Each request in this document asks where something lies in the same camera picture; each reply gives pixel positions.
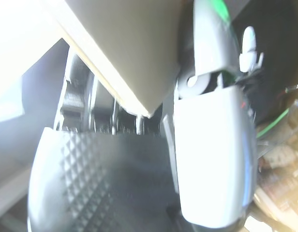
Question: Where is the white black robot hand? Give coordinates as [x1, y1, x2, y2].
[28, 0, 259, 232]

